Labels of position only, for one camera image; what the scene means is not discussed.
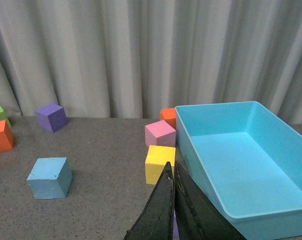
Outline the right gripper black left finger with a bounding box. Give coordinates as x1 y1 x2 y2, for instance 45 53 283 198
124 162 175 240

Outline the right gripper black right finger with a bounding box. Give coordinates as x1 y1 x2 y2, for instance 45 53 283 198
175 163 245 240

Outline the light blue foam cube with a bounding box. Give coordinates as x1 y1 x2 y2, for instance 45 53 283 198
27 157 73 200

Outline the purple foam cube right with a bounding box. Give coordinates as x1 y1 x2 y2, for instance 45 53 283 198
173 211 179 239

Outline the purple foam cube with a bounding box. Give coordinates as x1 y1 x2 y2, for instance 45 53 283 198
173 211 179 239
35 103 68 133

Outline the yellow foam cube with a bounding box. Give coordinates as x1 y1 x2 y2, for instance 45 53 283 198
145 145 176 185

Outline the turquoise plastic bin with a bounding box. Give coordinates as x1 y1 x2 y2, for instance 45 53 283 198
175 101 302 240

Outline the pink foam cube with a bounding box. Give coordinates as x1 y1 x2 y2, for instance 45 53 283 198
145 120 176 147

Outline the orange foam cube right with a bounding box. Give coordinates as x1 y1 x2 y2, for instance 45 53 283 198
160 108 176 129

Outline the orange foam cube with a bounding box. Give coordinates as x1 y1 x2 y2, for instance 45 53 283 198
160 108 176 129
0 120 14 152

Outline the purple foam cube rear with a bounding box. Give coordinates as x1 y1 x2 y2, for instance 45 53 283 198
35 103 68 133

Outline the grey pleated curtain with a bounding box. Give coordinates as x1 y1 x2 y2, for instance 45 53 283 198
0 0 302 124

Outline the orange foam cube left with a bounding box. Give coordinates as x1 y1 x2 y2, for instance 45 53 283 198
0 120 14 152

